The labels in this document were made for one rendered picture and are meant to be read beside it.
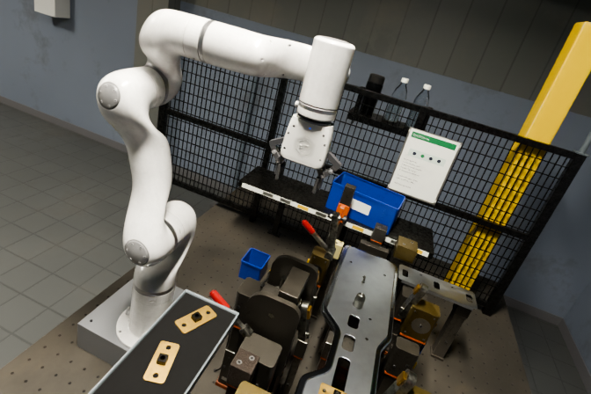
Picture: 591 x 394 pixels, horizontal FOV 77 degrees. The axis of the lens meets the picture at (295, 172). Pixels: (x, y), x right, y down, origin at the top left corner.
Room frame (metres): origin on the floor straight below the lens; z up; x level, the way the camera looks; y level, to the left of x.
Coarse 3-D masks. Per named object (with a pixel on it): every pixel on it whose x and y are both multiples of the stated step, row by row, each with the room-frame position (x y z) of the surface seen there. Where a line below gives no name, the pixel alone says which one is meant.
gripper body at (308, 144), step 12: (300, 120) 0.76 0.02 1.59; (312, 120) 0.75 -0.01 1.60; (288, 132) 0.76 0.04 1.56; (300, 132) 0.76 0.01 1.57; (312, 132) 0.75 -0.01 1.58; (324, 132) 0.75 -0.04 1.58; (288, 144) 0.76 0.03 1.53; (300, 144) 0.76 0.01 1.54; (312, 144) 0.75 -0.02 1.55; (324, 144) 0.75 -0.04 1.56; (288, 156) 0.76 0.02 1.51; (300, 156) 0.75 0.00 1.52; (312, 156) 0.75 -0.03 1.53; (324, 156) 0.75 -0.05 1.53; (312, 168) 0.75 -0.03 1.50
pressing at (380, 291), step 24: (360, 264) 1.18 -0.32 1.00; (384, 264) 1.22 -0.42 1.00; (336, 288) 1.00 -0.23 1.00; (360, 288) 1.04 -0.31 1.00; (384, 288) 1.07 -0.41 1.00; (336, 312) 0.90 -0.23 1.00; (360, 312) 0.92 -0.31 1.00; (384, 312) 0.95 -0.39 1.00; (336, 336) 0.80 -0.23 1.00; (360, 336) 0.83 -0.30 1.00; (384, 336) 0.85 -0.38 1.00; (336, 360) 0.72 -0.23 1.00; (360, 360) 0.74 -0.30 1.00; (312, 384) 0.64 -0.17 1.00; (360, 384) 0.67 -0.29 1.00
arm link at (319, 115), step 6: (300, 102) 0.76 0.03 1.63; (300, 108) 0.75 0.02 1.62; (306, 108) 0.74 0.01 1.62; (312, 108) 0.74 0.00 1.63; (318, 108) 0.74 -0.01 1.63; (306, 114) 0.74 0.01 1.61; (312, 114) 0.74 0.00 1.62; (318, 114) 0.74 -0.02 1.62; (324, 114) 0.74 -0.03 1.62; (330, 114) 0.75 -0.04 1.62; (318, 120) 0.75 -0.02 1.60; (324, 120) 0.74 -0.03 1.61; (330, 120) 0.75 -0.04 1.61
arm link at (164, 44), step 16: (160, 16) 0.81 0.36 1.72; (176, 16) 0.81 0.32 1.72; (192, 16) 0.82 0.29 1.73; (144, 32) 0.81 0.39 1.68; (160, 32) 0.80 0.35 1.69; (176, 32) 0.79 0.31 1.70; (192, 32) 0.79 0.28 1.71; (144, 48) 0.82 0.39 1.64; (160, 48) 0.80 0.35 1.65; (176, 48) 0.80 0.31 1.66; (192, 48) 0.79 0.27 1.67; (160, 64) 0.85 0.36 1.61; (176, 64) 0.85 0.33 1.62; (176, 80) 0.90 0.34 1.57
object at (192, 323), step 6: (204, 306) 0.63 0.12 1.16; (192, 312) 0.60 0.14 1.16; (198, 312) 0.60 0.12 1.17; (204, 312) 0.61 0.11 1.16; (210, 312) 0.61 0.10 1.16; (180, 318) 0.58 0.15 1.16; (186, 318) 0.58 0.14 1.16; (192, 318) 0.58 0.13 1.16; (198, 318) 0.58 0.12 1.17; (204, 318) 0.59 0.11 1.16; (210, 318) 0.60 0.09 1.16; (180, 324) 0.56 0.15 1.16; (186, 324) 0.57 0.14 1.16; (192, 324) 0.57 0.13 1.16; (198, 324) 0.58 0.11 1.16; (180, 330) 0.55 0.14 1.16; (186, 330) 0.55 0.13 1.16; (192, 330) 0.56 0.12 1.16
